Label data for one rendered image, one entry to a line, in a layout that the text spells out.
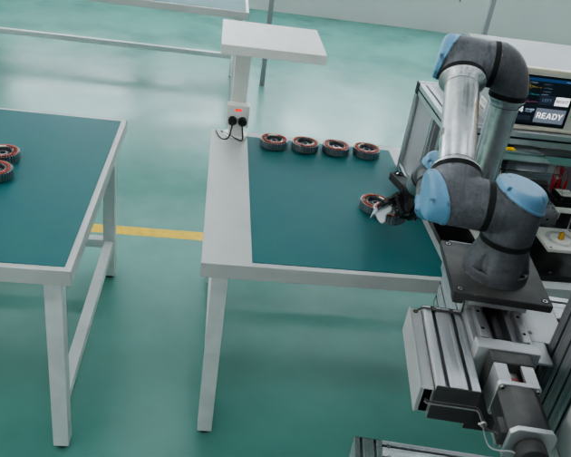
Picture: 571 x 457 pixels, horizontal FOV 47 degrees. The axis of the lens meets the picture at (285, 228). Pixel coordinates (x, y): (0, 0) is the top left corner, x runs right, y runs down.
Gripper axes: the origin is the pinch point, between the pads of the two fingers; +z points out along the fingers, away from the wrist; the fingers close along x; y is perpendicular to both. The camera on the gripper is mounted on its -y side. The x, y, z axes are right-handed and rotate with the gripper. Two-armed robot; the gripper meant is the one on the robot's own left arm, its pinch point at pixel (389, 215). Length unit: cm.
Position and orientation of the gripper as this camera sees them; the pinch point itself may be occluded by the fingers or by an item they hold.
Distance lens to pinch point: 220.1
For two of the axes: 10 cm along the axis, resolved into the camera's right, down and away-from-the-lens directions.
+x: 9.5, -0.4, 3.1
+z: -2.6, 4.8, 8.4
